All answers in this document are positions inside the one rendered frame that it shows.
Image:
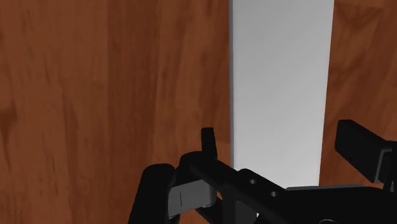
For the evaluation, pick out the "white flat rectangular panel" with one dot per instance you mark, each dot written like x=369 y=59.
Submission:
x=279 y=77

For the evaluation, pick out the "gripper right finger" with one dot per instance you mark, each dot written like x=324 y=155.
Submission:
x=361 y=149

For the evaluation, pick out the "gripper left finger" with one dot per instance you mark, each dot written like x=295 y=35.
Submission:
x=204 y=167

